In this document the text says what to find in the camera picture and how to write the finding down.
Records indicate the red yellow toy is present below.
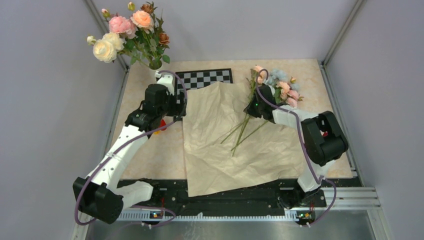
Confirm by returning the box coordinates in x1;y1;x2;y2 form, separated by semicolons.
153;119;167;135

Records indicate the flower bunch in vase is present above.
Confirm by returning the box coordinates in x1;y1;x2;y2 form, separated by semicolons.
86;1;171;71

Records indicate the orange paper bouquet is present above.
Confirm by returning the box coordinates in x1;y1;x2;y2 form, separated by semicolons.
182;82;307;197

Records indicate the black white checkerboard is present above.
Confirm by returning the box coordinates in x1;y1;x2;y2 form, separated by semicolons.
176;68;234;90

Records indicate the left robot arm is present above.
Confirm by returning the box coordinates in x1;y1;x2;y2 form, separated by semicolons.
72;83;188;226

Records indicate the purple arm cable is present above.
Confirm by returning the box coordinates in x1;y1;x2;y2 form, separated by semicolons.
254;68;338;227
73;69;189;229

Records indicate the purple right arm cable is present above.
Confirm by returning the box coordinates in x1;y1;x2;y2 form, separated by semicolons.
254;68;338;227

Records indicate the white ceramic vase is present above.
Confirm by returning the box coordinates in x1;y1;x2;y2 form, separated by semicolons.
147;63;164;82

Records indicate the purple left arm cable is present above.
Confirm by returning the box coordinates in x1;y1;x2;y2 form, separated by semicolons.
73;69;189;229

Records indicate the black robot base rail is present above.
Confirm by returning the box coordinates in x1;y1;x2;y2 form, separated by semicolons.
137;178;327;217

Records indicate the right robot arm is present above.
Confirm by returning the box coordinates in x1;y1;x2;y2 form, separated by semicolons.
244;85;349;206

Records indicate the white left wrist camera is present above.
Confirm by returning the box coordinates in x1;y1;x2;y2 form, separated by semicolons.
154;70;175;96

